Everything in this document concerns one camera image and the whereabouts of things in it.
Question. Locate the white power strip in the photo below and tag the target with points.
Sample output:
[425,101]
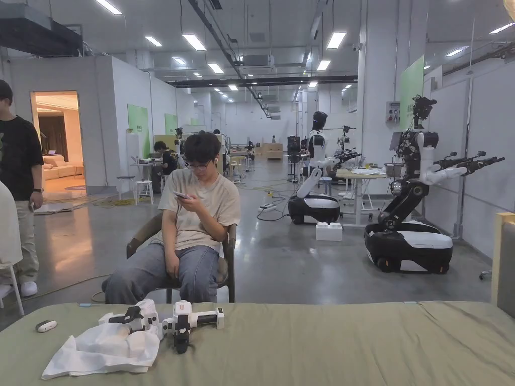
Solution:
[267,206]

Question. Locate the white black wheeled robot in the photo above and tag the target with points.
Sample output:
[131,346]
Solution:
[406,241]
[314,205]

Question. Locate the white block box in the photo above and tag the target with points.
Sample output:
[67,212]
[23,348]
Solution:
[329,232]

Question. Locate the spare white hand-held gripper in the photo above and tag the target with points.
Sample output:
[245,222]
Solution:
[201,318]
[145,311]

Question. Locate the bed with pale green sheet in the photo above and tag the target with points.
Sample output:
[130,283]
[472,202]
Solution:
[330,345]

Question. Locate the beige sofa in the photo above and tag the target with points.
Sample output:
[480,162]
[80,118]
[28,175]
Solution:
[56,165]

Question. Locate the white crumpled cloth bag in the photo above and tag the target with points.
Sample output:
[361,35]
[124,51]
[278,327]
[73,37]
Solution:
[100,350]

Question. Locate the small grey white case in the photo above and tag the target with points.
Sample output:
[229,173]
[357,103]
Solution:
[45,326]

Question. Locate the grey wall control box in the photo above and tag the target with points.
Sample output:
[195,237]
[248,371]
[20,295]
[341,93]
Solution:
[393,112]

